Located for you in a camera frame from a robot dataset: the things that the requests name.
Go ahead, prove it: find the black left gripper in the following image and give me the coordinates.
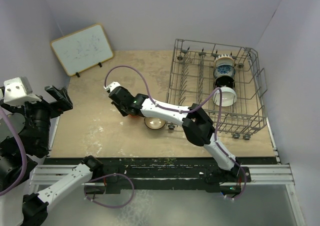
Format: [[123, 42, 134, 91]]
[[1, 84, 73, 152]]

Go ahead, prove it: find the black glossy bowl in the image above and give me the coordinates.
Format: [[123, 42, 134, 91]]
[[213, 76, 235, 89]]

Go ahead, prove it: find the blue patterned bowl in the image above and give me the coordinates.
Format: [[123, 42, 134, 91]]
[[213, 64, 236, 79]]

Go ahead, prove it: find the white orange rimmed striped bowl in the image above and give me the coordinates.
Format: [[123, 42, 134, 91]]
[[214, 54, 235, 67]]

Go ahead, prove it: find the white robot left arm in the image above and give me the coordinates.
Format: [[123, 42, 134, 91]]
[[0, 86, 103, 225]]

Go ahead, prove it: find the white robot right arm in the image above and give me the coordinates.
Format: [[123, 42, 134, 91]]
[[104, 82, 240, 181]]

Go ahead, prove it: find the brown glazed bowl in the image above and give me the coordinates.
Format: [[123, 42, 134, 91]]
[[144, 117, 166, 130]]

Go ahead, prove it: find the yellow framed whiteboard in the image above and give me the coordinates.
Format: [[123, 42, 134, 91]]
[[50, 24, 114, 77]]

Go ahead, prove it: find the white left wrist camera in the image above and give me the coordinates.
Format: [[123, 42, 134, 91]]
[[3, 77, 42, 107]]

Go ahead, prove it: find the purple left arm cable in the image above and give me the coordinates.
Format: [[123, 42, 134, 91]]
[[0, 108, 28, 196]]

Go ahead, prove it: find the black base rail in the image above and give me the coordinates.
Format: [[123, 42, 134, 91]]
[[43, 155, 253, 194]]

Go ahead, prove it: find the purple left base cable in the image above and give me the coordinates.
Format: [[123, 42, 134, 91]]
[[83, 171, 136, 208]]

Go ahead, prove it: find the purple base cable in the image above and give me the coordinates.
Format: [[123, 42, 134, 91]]
[[222, 164, 248, 200], [83, 171, 136, 208]]

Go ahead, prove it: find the grey wire dish rack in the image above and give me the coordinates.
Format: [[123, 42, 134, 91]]
[[166, 38, 268, 139]]

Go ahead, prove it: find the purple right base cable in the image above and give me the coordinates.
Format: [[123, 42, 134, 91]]
[[222, 164, 248, 200]]

